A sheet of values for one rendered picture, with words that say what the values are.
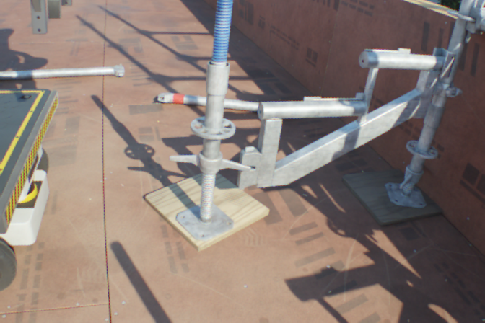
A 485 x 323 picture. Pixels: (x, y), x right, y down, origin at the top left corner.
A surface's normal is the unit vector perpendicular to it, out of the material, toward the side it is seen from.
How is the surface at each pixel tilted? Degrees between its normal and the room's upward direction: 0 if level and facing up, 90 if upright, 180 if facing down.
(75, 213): 0
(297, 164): 90
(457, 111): 90
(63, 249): 0
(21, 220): 0
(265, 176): 90
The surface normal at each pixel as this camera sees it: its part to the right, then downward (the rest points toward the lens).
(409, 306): 0.12, -0.87
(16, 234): 0.23, 0.49
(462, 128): -0.94, 0.05
